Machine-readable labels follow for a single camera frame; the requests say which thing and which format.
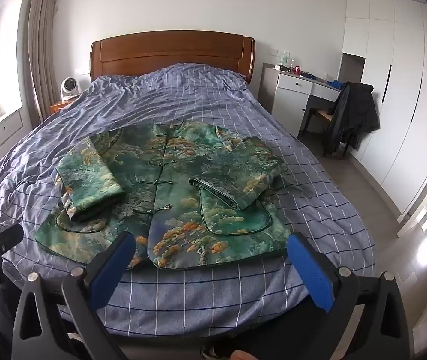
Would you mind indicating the wooden bed headboard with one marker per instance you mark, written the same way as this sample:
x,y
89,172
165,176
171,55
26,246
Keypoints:
x,y
172,50

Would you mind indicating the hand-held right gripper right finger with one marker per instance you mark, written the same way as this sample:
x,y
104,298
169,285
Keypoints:
x,y
311,273

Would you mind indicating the beige curtain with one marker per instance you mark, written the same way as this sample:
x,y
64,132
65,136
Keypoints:
x,y
41,45

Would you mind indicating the clear glass vase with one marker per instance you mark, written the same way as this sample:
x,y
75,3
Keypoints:
x,y
285,59

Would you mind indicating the white wardrobe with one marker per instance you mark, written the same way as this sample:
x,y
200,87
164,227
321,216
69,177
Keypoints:
x,y
397,101

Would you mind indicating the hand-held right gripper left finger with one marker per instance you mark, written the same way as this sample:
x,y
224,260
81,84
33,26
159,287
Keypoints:
x,y
111,268

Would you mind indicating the green printed jacket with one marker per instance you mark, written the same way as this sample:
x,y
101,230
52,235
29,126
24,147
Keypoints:
x,y
183,180

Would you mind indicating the small white fan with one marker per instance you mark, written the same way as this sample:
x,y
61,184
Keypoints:
x,y
69,84

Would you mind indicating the black coat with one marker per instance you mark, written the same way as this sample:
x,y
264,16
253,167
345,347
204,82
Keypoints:
x,y
352,116

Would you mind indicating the wooden chair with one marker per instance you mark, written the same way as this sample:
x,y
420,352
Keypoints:
x,y
320,114

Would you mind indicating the red can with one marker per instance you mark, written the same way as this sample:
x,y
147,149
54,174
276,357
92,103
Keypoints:
x,y
296,70

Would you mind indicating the blue item on desk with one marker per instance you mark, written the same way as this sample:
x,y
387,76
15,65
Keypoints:
x,y
335,83

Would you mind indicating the blue checked duvet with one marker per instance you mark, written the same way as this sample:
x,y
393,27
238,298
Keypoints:
x,y
206,93

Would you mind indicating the wooden nightstand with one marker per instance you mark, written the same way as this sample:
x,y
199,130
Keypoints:
x,y
60,105

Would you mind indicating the white desk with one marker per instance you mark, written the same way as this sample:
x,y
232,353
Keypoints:
x,y
292,97

